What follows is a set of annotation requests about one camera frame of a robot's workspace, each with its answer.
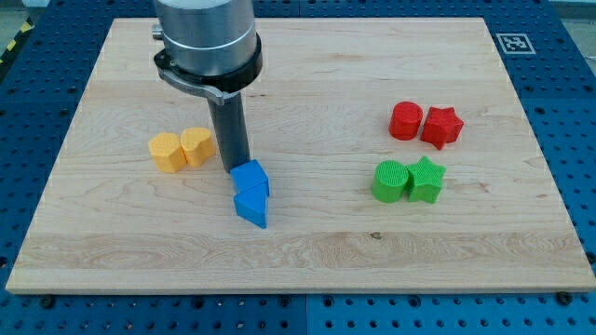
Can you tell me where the green cylinder block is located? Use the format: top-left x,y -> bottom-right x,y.
371,160 -> 409,203

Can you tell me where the red cylinder block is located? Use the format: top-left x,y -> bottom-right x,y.
388,101 -> 423,141

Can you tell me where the blue cube block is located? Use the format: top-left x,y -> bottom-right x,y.
230,159 -> 270,196

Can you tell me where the blue triangle block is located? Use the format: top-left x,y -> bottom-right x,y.
234,183 -> 268,229

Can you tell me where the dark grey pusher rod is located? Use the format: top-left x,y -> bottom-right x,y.
208,92 -> 251,173

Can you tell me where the green star block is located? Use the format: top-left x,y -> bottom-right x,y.
407,156 -> 446,204

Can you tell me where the light wooden board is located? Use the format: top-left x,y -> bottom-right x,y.
7,18 -> 595,295

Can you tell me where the yellow hexagon block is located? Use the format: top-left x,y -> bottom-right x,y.
148,132 -> 187,173

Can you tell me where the white fiducial marker tag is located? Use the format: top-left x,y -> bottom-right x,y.
495,33 -> 535,55

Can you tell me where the red star block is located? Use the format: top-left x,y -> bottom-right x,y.
420,106 -> 465,150

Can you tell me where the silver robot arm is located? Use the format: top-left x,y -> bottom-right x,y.
154,0 -> 262,106

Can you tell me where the yellow heart block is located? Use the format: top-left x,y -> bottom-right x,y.
181,127 -> 215,168

